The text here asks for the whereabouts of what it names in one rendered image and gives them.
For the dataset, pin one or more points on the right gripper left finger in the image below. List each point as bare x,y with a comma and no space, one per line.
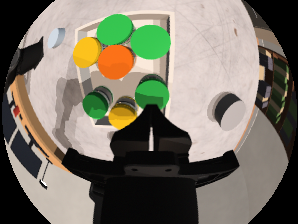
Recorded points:
134,137

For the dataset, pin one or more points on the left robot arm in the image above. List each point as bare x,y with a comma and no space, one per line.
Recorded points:
22,60

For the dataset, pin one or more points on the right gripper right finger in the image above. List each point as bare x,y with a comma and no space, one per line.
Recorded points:
168,137

